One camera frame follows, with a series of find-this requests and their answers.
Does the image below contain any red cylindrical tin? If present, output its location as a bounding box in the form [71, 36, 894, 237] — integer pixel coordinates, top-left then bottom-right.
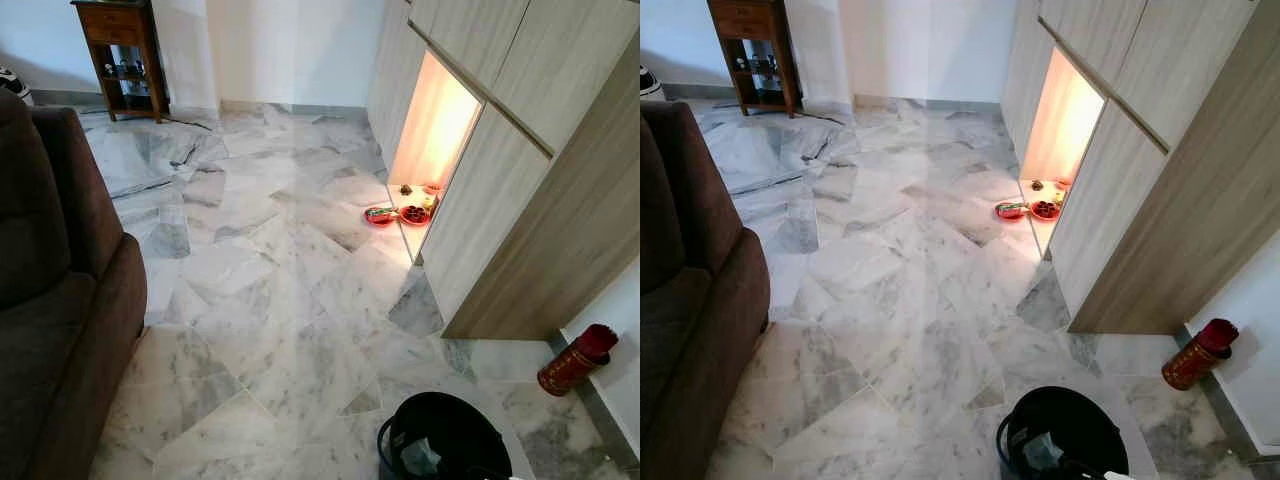
[1161, 318, 1240, 392]
[537, 323, 619, 398]

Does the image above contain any dark brown fabric sofa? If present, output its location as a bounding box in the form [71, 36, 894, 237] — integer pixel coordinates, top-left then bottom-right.
[0, 90, 149, 480]
[640, 100, 772, 480]

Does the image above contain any light wood tall cabinet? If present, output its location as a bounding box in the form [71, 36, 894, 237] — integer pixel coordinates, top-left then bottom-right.
[366, 0, 641, 342]
[1000, 0, 1280, 336]

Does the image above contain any black round waste bin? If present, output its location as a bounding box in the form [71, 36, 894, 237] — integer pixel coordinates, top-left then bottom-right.
[996, 386, 1130, 480]
[377, 391, 514, 480]

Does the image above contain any dark wooden side table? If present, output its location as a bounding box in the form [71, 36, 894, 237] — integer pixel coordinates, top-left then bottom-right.
[707, 0, 802, 119]
[72, 0, 169, 124]

